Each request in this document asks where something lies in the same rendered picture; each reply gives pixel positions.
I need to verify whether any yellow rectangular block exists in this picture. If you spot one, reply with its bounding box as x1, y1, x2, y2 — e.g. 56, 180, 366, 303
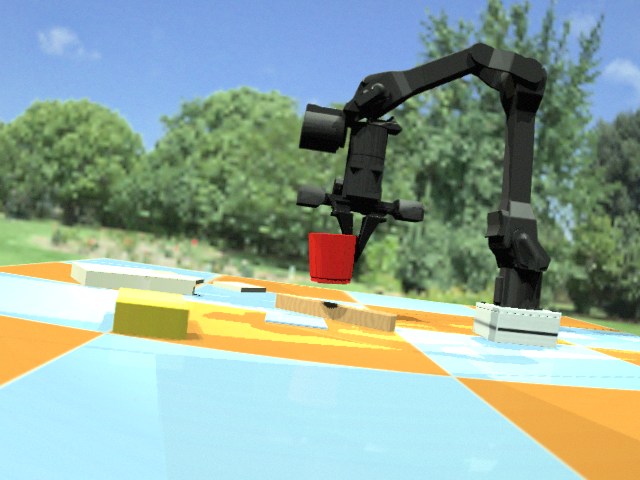
112, 288, 190, 340

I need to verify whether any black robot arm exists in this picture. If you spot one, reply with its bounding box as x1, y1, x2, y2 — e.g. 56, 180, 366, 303
299, 43, 551, 311

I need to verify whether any red cup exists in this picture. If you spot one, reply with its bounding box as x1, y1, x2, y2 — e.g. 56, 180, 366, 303
309, 233, 358, 285

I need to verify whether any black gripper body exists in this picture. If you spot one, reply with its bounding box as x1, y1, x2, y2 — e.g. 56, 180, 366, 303
296, 155, 425, 222

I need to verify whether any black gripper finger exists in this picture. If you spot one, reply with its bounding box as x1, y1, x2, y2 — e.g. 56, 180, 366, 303
354, 215, 387, 262
331, 211, 353, 235

